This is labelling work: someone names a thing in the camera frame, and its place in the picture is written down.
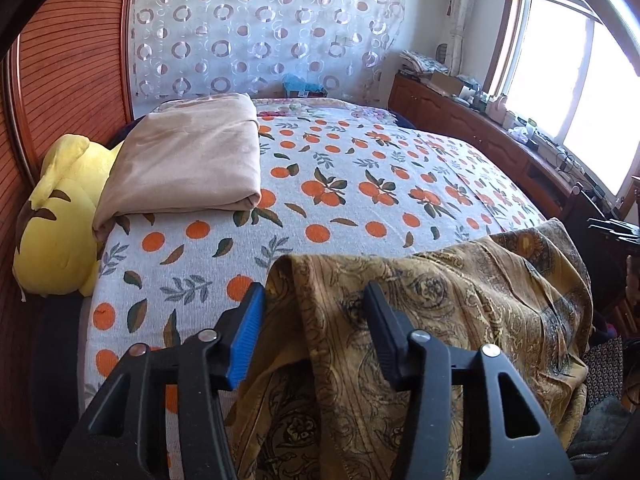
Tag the wooden headboard panel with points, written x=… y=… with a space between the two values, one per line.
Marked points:
x=63 y=69

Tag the stack of folded cloths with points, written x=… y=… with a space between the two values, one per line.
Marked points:
x=420 y=64

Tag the cardboard box on cabinet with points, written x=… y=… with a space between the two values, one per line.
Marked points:
x=446 y=84

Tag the wooden low cabinet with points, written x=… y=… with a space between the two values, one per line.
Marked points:
x=429 y=111

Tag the orange print white blanket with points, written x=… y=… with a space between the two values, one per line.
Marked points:
x=332 y=183

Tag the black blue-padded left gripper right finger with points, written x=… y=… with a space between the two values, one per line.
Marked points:
x=505 y=433

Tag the yellow plush toy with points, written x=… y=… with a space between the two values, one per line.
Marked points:
x=55 y=251

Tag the floral bed sheet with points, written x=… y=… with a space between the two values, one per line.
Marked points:
x=320 y=107

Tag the white bottle on cabinet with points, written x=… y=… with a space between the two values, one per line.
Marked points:
x=496 y=109

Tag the pink folded pillow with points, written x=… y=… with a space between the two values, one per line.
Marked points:
x=186 y=156

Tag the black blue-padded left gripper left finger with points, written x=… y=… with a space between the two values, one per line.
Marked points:
x=122 y=434

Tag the window with wooden frame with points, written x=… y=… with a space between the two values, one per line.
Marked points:
x=573 y=91

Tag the white circle patterned curtain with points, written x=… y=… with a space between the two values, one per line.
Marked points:
x=181 y=49

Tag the golden brown patterned garment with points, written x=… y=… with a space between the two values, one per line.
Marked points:
x=315 y=404

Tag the teal box behind bed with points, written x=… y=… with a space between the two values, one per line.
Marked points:
x=295 y=87

